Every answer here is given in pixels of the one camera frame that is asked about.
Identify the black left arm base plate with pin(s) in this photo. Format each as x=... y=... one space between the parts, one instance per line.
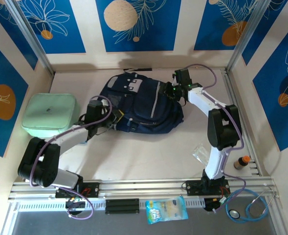
x=92 y=189

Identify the navy blue student backpack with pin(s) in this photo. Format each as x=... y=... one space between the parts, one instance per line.
x=143 y=105

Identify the aluminium frame post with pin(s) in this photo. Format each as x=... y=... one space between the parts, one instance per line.
x=246 y=34
x=33 y=41

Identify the mint green lunch box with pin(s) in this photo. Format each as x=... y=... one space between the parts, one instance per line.
x=48 y=110

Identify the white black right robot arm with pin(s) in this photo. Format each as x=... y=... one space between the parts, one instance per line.
x=214 y=164

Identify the brown bottle orange cap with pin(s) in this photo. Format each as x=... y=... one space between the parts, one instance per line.
x=241 y=162

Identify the clear plastic bag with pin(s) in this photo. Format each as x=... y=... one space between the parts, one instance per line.
x=202 y=154

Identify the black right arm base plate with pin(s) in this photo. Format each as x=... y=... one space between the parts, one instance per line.
x=192 y=188

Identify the blue white snack packet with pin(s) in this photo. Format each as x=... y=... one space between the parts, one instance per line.
x=165 y=209

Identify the grey metal shelf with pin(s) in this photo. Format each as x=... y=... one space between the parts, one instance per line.
x=109 y=225

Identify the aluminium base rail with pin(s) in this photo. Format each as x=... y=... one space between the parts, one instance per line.
x=139 y=187

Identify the black ribbed block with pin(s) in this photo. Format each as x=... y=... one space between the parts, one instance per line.
x=122 y=206

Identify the blue stethoscope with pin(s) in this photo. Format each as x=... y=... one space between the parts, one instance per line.
x=235 y=214

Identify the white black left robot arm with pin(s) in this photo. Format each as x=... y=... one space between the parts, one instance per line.
x=68 y=178

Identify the aluminium side rail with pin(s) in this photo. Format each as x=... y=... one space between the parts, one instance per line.
x=231 y=110

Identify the blue floral wall panel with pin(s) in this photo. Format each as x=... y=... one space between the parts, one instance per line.
x=146 y=36
x=60 y=36
x=2 y=73
x=275 y=117
x=212 y=24

